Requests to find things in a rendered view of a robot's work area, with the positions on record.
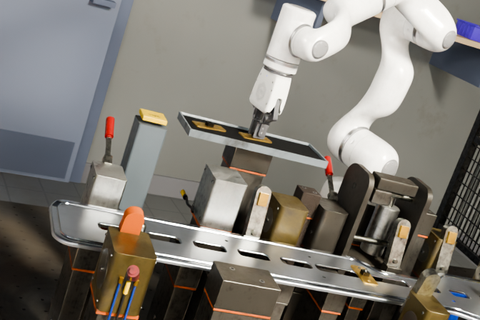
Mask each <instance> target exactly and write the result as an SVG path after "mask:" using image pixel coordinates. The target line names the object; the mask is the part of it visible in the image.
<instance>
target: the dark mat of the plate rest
mask: <svg viewBox="0 0 480 320"><path fill-rule="evenodd" d="M183 116H184V118H185V119H186V121H187V122H188V124H189V126H190V127H191V128H192V129H196V130H199V131H205V132H208V133H211V134H216V135H219V136H225V137H229V138H232V139H237V140H240V141H246V142H249V143H253V144H258V145H261V146H267V147H270V148H273V149H278V150H282V151H287V152H291V153H294V154H299V155H302V156H308V157H311V158H315V159H320V160H322V159H321V158H320V157H319V156H318V155H317V154H316V153H315V152H314V151H313V150H312V149H311V148H310V147H309V146H307V145H303V144H298V143H295V142H292V141H287V140H283V139H278V138H275V137H272V136H267V135H265V137H266V138H268V139H269V140H270V141H272V143H271V144H270V143H266V142H262V141H255V140H251V139H245V138H243V137H242V136H241V135H240V134H239V132H243V133H247V134H248V131H246V130H243V129H238V128H234V127H231V126H226V125H223V124H218V123H214V122H213V123H214V125H219V126H222V127H223V128H224V129H225V130H226V132H223V131H216V130H211V129H204V128H200V127H197V126H195V125H194V124H193V123H192V121H199V122H203V123H206V120H203V119H198V118H194V117H190V116H185V115H183Z"/></svg>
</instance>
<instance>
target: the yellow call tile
mask: <svg viewBox="0 0 480 320"><path fill-rule="evenodd" d="M139 114H140V116H141V118H142V120H144V121H146V122H148V123H150V124H161V125H164V126H166V125H167V120H166V118H165V116H164V115H163V114H161V113H158V112H155V111H149V110H146V109H139Z"/></svg>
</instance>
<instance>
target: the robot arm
mask: <svg viewBox="0 0 480 320"><path fill-rule="evenodd" d="M381 12H383V14H382V15H381V20H380V25H379V31H380V37H381V47H382V54H381V62H380V65H379V68H378V70H377V73H376V75H375V77H374V80H373V81H372V83H371V86H370V87H369V90H368V91H367V92H366V94H365V95H364V97H363V98H362V100H361V101H360V102H359V103H358V104H357V105H356V106H355V107H354V108H353V109H352V110H351V111H349V112H348V113H347V114H346V115H344V116H343V117H342V118H341V119H339V120H338V121H337V122H336V123H335V124H334V125H333V127H332V128H331V130H330V132H329V135H328V138H327V145H328V148H329V151H330V152H331V153H332V154H333V156H334V157H336V158H337V159H338V160H339V161H341V162H342V163H343V164H345V165H347V166H348V167H349V166H350V165H352V164H353V163H358V164H362V165H363V166H365V167H366V168H367V169H368V170H369V171H370V172H371V173H372V172H373V171H377V172H381V173H384V174H390V175H393V176H394V175H395V173H396V171H397V169H398V165H399V158H398V154H397V152H396V151H395V149H394V148H393V147H392V146H391V145H389V144H388V143H387V142H385V141H384V140H383V139H381V138H379V137H378V136H377V135H375V134H373V133H372V132H370V131H369V127H370V126H371V124H372V123H373V122H374V121H375V120H376V119H378V118H381V117H385V116H388V115H391V114H392V113H394V112H395V111H396V110H397V109H398V107H399V106H400V104H401V103H402V101H403V100H404V97H405V96H406V93H407V91H408V90H409V87H410V85H411V83H412V80H413V77H414V69H413V66H412V63H411V59H410V56H409V42H410V41H411V42H413V43H415V44H416V45H418V46H420V47H422V48H424V49H427V50H429V51H433V52H441V51H446V50H447V49H449V48H450V47H451V46H452V45H453V43H454V42H455V40H456V25H455V23H454V20H453V18H452V16H451V14H450V13H449V12H448V10H447V9H446V8H445V6H444V5H443V4H442V3H441V2H440V1H439V0H328V1H327V2H326V3H325V4H324V8H323V14H324V18H325V19H326V21H327V22H328V24H326V25H324V26H323V27H320V28H317V29H313V24H314V20H315V18H316V14H315V13H314V12H312V11H311V10H309V9H306V8H304V7H302V6H297V5H295V4H288V3H285V4H283V6H282V8H281V12H280V14H279V18H278V21H277V23H276V27H275V29H274V32H273V35H272V38H271V41H270V44H269V47H268V50H267V53H266V56H265V59H264V62H263V63H264V64H265V65H264V67H263V68H262V70H261V71H260V73H259V76H258V78H257V80H256V83H255V84H254V87H253V90H252V92H251V96H250V98H249V101H250V102H251V103H252V105H253V108H254V113H253V119H252V122H251V126H250V127H249V131H248V133H249V134H252V132H253V137H254V138H257V139H264V137H265V135H266V132H267V129H268V127H269V125H270V124H271V122H273V121H277V119H278V115H280V114H281V113H282V111H283V108H284V105H285V103H286V98H287V96H288V92H289V87H290V84H291V78H292V77H293V74H296V71H297V69H298V66H299V63H300V61H301V59H303V60H304V61H308V62H316V61H321V60H323V59H325V58H327V57H329V56H331V55H333V54H335V53H336V52H338V51H340V50H342V49H343V48H344V47H345V46H346V45H347V44H348V42H349V39H350V36H351V27H352V26H353V25H355V24H357V23H360V22H362V21H364V20H366V19H368V18H371V17H373V16H375V15H377V14H379V13H381ZM266 115H268V116H266Z"/></svg>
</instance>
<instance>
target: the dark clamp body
mask: <svg viewBox="0 0 480 320"><path fill-rule="evenodd" d="M347 216H348V213H347V212H346V211H345V210H344V209H343V208H342V206H341V205H340V204H339V203H338V202H337V201H332V200H330V199H327V198H323V197H321V200H320V202H319V205H318V208H317V210H316V213H315V215H314V218H313V220H311V221H310V222H309V226H308V228H307V230H306V233H305V236H304V239H303V241H302V244H301V246H302V247H306V248H310V249H317V250H321V251H327V252H331V253H333V252H334V249H335V247H336V244H337V242H338V240H339V237H340V234H341V231H342V229H343V227H344V224H345V221H346V218H347ZM294 266H300V267H304V268H308V269H309V268H310V266H309V265H308V264H305V263H300V262H296V261H295V262H294ZM303 290H304V288H300V287H296V286H295V287H294V291H293V293H292V295H291V298H290V301H289V303H288V305H287V306H285V307H284V310H283V312H282V315H281V318H280V320H292V319H293V317H294V314H295V311H296V308H297V306H298V303H299V300H300V298H301V295H302V293H303Z"/></svg>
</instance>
